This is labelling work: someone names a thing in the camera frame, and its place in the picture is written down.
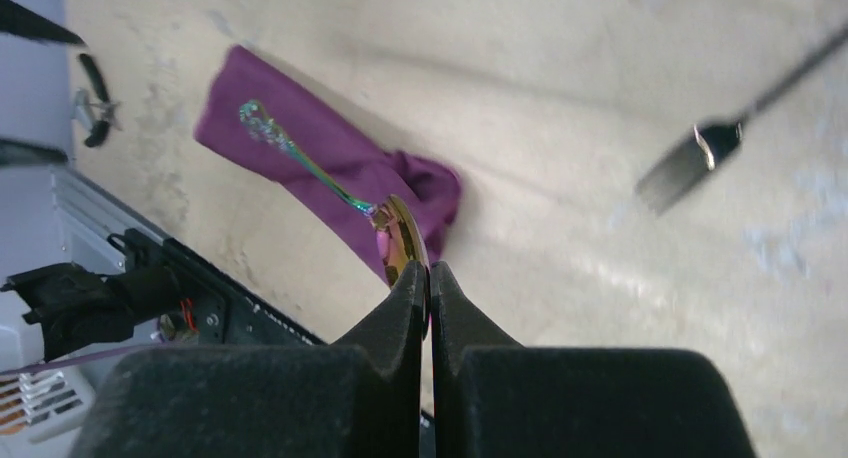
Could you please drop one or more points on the purple cloth napkin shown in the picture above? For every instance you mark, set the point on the purple cloth napkin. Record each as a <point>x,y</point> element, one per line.
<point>431,190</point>

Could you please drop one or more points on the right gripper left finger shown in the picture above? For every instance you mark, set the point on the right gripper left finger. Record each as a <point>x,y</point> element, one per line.
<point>138,412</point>

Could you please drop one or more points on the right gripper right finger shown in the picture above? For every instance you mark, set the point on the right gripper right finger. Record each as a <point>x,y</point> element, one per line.
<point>494,397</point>

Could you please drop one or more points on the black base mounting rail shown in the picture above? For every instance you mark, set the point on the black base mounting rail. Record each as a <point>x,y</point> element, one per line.
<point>252,309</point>

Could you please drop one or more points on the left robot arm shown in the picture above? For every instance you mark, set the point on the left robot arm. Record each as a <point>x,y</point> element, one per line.
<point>50,313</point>

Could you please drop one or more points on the aluminium frame rail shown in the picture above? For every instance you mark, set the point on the aluminium frame rail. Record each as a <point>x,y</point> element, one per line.
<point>88,215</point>

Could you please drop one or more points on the black handled pliers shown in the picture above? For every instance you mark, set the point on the black handled pliers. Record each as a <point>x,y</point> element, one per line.
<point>94,109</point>

